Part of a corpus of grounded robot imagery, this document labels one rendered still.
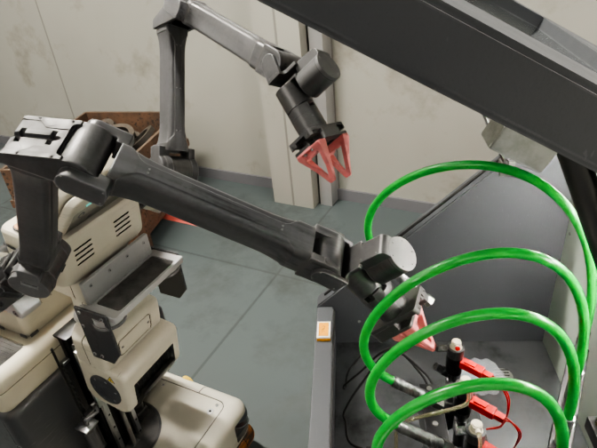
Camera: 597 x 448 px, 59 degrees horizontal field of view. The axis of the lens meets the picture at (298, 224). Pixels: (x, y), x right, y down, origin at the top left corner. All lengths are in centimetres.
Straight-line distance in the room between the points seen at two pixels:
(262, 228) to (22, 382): 103
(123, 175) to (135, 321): 77
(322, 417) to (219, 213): 48
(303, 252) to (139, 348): 81
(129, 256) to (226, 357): 128
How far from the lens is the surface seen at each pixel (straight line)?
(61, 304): 171
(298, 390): 235
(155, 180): 75
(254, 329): 265
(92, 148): 76
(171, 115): 133
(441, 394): 64
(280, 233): 78
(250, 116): 368
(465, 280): 126
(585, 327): 84
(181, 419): 200
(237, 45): 115
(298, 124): 99
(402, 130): 324
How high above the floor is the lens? 180
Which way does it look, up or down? 32 degrees down
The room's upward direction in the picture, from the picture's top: 6 degrees counter-clockwise
